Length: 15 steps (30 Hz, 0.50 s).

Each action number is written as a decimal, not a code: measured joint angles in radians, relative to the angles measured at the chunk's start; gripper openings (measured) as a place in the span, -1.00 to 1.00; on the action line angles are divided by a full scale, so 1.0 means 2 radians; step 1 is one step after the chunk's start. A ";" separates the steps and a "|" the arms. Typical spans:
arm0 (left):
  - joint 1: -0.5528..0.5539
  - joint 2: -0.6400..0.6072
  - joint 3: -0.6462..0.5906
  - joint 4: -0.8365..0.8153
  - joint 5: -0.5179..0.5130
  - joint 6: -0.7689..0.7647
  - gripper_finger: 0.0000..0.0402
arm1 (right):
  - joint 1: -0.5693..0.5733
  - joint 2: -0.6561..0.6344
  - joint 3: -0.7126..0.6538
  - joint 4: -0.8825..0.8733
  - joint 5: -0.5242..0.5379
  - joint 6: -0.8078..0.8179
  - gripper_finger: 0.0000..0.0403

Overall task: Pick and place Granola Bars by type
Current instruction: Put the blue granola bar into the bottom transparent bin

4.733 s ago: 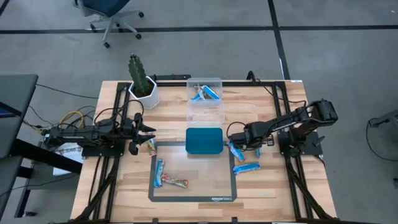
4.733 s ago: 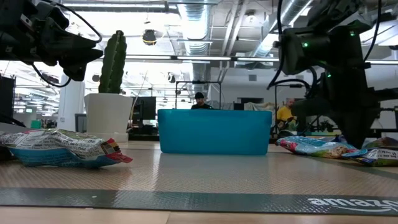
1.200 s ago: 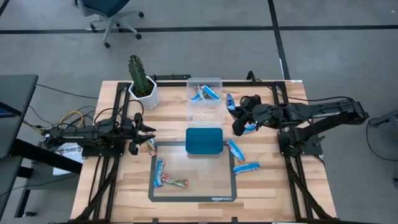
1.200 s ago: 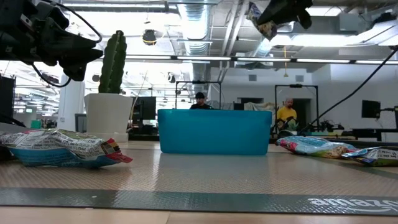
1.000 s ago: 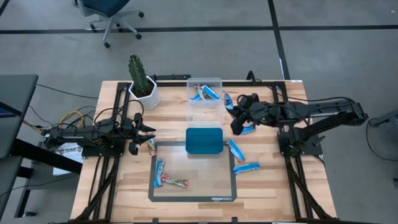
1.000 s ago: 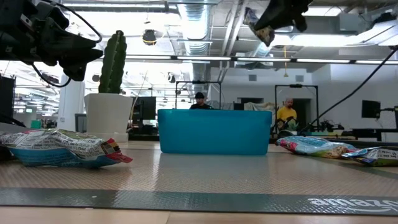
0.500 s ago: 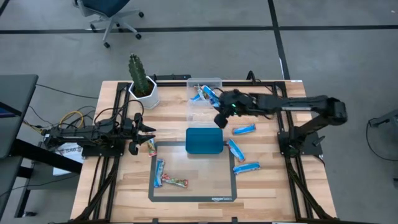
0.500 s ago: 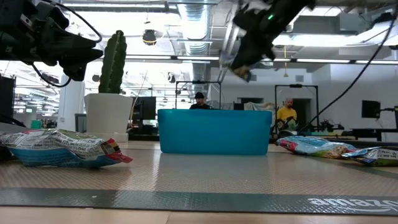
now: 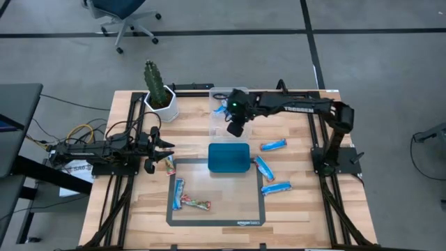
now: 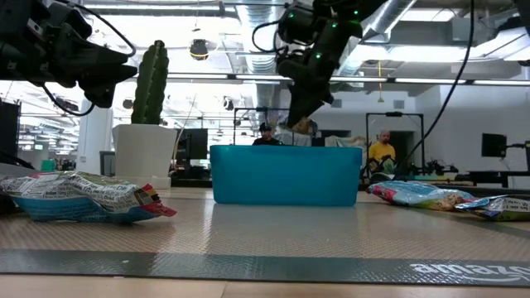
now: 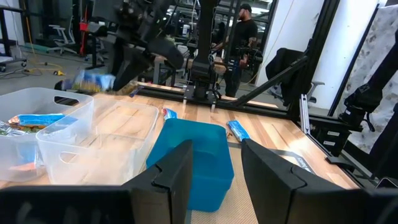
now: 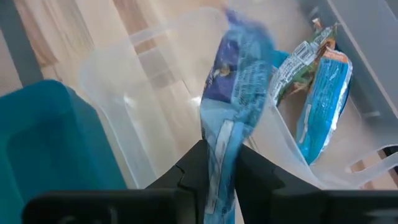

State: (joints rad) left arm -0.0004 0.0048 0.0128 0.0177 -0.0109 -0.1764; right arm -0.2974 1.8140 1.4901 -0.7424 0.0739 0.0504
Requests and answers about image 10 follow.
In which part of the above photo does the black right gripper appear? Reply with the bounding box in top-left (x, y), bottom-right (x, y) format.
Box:
top-left (275, 51), bottom-right (336, 129)

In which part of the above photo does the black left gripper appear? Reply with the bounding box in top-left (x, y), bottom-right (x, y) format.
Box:
top-left (20, 0), bottom-right (138, 109)

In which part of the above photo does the multicolour wrapper granola bar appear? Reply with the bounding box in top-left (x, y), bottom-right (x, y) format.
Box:
top-left (0, 170), bottom-right (178, 226)

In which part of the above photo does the green cactus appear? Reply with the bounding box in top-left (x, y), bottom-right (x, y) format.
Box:
top-left (130, 39), bottom-right (171, 126)

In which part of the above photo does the ceiling strip light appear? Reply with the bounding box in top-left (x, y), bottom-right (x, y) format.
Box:
top-left (330, 75), bottom-right (388, 84)
top-left (394, 77), bottom-right (470, 85)
top-left (472, 79), bottom-right (530, 87)
top-left (167, 72), bottom-right (245, 84)

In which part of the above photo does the person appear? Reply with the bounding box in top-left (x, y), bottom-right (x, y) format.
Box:
top-left (366, 129), bottom-right (398, 174)
top-left (252, 122), bottom-right (283, 147)

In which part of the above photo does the white pillar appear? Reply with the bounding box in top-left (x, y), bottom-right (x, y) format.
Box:
top-left (76, 98), bottom-right (113, 175)

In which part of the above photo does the blue plastic bin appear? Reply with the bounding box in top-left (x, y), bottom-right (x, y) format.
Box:
top-left (209, 144), bottom-right (364, 208)

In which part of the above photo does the grey waste bin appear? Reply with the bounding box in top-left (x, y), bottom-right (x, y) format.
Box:
top-left (99, 150), bottom-right (117, 177)

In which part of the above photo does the white hexagonal plant pot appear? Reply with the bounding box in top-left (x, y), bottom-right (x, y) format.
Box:
top-left (111, 123), bottom-right (178, 190)

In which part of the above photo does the black hanging dome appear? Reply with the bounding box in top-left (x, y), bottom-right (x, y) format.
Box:
top-left (189, 38), bottom-right (210, 62)

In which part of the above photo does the black screen panel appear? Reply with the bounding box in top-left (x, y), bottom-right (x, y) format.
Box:
top-left (0, 100), bottom-right (22, 166)

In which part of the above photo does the black monitor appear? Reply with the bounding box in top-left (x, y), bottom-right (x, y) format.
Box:
top-left (176, 127), bottom-right (210, 161)
top-left (480, 132), bottom-right (508, 159)

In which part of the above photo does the grey-bordered translucent silicone mat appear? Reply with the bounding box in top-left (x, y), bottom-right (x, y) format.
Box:
top-left (0, 193), bottom-right (530, 290)

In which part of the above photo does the black workbench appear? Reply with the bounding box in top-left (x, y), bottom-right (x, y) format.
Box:
top-left (453, 168), bottom-right (530, 190)

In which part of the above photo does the silver ceiling duct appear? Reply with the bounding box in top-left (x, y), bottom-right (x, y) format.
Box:
top-left (235, 0), bottom-right (291, 109)
top-left (343, 0), bottom-right (419, 63)

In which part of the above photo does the thin black cable loop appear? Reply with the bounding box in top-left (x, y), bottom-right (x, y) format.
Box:
top-left (42, 84), bottom-right (97, 118)

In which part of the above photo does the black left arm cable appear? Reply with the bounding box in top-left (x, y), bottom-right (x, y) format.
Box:
top-left (61, 0), bottom-right (137, 58)

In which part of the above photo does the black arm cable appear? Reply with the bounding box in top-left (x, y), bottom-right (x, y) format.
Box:
top-left (397, 0), bottom-right (475, 175)
top-left (61, 0), bottom-right (137, 58)

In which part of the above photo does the distant black station frame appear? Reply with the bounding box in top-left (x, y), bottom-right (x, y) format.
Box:
top-left (364, 111), bottom-right (426, 181)
top-left (233, 106), bottom-right (293, 147)

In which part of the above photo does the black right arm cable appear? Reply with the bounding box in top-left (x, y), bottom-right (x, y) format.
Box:
top-left (397, 0), bottom-right (475, 175)

